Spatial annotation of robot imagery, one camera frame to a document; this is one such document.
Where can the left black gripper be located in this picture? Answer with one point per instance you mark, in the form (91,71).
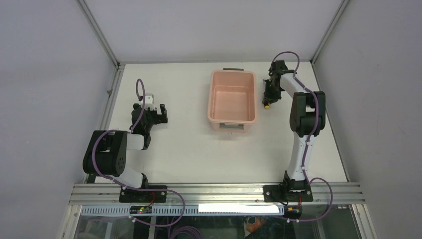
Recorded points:
(158,118)

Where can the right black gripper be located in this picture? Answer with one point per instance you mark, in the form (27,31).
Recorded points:
(268,96)

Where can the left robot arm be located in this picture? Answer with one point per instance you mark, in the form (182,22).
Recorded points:
(107,149)

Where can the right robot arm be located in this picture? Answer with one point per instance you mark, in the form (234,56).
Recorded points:
(307,120)

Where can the pink plastic bin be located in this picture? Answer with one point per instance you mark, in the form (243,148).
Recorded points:
(232,100)

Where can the orange object under table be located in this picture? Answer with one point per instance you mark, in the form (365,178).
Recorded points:
(251,224)

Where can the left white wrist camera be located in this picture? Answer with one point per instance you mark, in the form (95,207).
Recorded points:
(148,99)

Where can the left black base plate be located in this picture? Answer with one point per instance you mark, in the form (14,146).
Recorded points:
(158,195)

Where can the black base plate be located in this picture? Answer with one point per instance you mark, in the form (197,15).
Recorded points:
(158,195)
(280,193)

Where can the aluminium mounting rail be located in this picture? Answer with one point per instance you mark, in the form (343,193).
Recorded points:
(342,193)

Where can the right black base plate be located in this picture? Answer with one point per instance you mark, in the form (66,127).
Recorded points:
(280,193)

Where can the white slotted cable duct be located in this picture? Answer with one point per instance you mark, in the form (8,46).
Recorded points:
(218,209)

